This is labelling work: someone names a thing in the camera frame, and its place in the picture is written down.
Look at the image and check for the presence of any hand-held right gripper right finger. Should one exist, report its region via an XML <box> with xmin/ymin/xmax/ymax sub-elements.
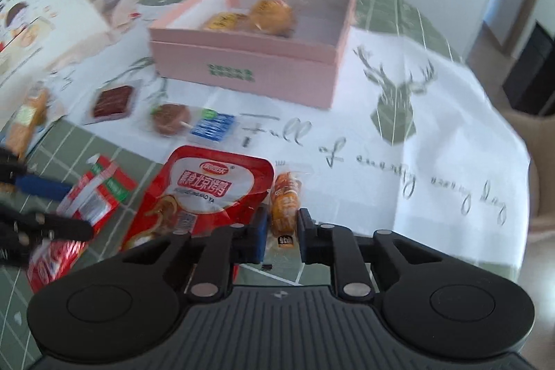
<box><xmin>297</xmin><ymin>207</ymin><xmax>434</xmax><ymax>301</ymax></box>

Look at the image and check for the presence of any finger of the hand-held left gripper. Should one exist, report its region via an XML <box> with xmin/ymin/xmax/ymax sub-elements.
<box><xmin>0</xmin><ymin>149</ymin><xmax>74</xmax><ymax>203</ymax></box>
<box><xmin>0</xmin><ymin>207</ymin><xmax>94</xmax><ymax>243</ymax></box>

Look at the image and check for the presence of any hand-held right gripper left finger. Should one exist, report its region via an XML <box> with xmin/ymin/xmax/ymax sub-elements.
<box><xmin>123</xmin><ymin>207</ymin><xmax>268</xmax><ymax>297</ymax></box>

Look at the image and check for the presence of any small orange snack packet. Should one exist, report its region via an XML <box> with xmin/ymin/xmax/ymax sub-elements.
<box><xmin>269</xmin><ymin>164</ymin><xmax>313</xmax><ymax>249</ymax></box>

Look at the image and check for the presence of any long brown bread packet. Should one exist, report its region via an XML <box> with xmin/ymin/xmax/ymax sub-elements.
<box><xmin>6</xmin><ymin>86</ymin><xmax>50</xmax><ymax>160</ymax></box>

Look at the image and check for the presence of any red and white pouch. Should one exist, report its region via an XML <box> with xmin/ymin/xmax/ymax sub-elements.
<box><xmin>121</xmin><ymin>145</ymin><xmax>276</xmax><ymax>253</ymax></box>

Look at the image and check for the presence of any dark red snack packet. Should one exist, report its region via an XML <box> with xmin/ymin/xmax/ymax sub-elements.
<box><xmin>84</xmin><ymin>84</ymin><xmax>139</xmax><ymax>123</ymax></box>

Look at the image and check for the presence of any round brown snack packet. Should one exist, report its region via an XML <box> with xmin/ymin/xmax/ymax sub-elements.
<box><xmin>147</xmin><ymin>103</ymin><xmax>204</xmax><ymax>137</ymax></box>

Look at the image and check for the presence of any pink cardboard box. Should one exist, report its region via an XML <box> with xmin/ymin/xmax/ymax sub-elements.
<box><xmin>148</xmin><ymin>0</ymin><xmax>357</xmax><ymax>110</ymax></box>

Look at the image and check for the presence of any yellow label snack packet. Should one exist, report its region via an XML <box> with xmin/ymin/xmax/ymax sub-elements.
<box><xmin>203</xmin><ymin>12</ymin><xmax>250</xmax><ymax>32</ymax></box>

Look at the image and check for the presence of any round bun packet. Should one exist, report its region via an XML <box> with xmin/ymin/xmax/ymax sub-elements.
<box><xmin>249</xmin><ymin>0</ymin><xmax>296</xmax><ymax>37</ymax></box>

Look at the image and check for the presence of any small blue white packet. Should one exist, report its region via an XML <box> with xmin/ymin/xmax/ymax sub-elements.
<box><xmin>191</xmin><ymin>110</ymin><xmax>239</xmax><ymax>141</ymax></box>

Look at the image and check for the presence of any white printed paper bag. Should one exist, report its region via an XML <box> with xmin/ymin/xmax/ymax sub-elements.
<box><xmin>0</xmin><ymin>0</ymin><xmax>113</xmax><ymax>111</ymax></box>

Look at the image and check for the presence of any beige chair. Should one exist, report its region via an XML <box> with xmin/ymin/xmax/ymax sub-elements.
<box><xmin>498</xmin><ymin>105</ymin><xmax>555</xmax><ymax>267</ymax></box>

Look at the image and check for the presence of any black water dispenser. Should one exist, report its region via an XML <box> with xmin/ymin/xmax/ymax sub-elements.
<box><xmin>507</xmin><ymin>19</ymin><xmax>555</xmax><ymax>117</ymax></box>

